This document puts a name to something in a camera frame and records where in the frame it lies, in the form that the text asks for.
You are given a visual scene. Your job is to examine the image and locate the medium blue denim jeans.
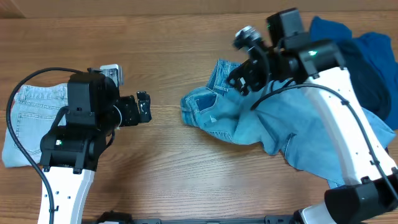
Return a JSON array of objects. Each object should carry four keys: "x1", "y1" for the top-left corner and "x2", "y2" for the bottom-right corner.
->
[{"x1": 180, "y1": 58, "x2": 397, "y2": 189}]

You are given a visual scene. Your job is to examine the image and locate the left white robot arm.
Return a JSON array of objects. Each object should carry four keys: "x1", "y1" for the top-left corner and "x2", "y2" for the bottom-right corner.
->
[{"x1": 38, "y1": 72, "x2": 152, "y2": 223}]

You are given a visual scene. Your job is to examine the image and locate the dark navy garment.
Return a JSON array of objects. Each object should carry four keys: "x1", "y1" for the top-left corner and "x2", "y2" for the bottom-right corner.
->
[{"x1": 337, "y1": 40, "x2": 391, "y2": 120}]

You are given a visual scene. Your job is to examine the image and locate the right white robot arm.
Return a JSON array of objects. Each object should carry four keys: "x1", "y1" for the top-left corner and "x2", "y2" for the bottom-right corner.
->
[{"x1": 227, "y1": 8, "x2": 397, "y2": 224}]

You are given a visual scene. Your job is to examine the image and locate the blue t-shirt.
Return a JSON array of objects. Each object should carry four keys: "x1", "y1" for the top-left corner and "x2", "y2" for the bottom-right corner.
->
[{"x1": 310, "y1": 16, "x2": 397, "y2": 130}]

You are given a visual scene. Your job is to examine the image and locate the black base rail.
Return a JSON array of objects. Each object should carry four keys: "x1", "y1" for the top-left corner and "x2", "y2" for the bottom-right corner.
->
[{"x1": 93, "y1": 211, "x2": 300, "y2": 224}]

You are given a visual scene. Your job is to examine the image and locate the light blue folded jeans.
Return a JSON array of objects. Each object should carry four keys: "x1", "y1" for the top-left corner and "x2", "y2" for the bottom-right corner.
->
[{"x1": 11, "y1": 83, "x2": 68, "y2": 163}]

